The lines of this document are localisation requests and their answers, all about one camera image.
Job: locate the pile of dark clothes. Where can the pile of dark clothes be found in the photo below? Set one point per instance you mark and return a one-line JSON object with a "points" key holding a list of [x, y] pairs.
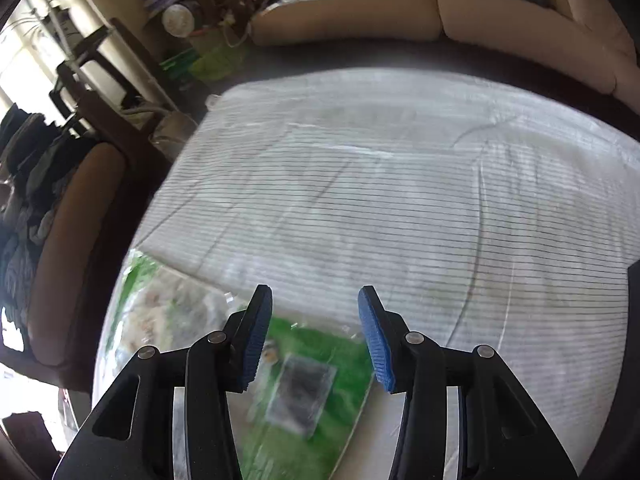
{"points": [[30, 185]]}

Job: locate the white coat rack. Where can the white coat rack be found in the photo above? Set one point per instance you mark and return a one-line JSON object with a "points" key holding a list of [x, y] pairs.
{"points": [[115, 65]]}

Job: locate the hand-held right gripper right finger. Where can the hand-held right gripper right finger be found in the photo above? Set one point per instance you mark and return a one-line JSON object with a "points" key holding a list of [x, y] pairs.
{"points": [[377, 345]]}

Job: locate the green snack packet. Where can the green snack packet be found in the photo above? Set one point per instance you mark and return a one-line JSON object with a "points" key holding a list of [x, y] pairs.
{"points": [[325, 385]]}

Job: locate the brown sofa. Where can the brown sofa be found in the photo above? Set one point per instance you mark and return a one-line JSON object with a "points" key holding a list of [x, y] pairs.
{"points": [[350, 15]]}

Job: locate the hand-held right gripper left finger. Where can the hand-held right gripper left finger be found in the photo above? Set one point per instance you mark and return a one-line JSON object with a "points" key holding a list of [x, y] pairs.
{"points": [[255, 345]]}

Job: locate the small white fan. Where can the small white fan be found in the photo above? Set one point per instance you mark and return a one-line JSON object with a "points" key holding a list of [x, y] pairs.
{"points": [[178, 19]]}

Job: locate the green plastic bags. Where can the green plastic bags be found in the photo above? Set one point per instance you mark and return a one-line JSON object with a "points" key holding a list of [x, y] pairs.
{"points": [[215, 60]]}

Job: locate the dark wooden desktop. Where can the dark wooden desktop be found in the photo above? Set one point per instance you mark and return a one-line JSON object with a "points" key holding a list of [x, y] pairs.
{"points": [[350, 55]]}

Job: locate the green potted plant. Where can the green potted plant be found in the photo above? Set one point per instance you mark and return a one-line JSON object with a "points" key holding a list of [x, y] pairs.
{"points": [[35, 10]]}

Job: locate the brown armchair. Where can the brown armchair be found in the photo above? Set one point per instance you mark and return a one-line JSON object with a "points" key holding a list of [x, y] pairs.
{"points": [[75, 260]]}

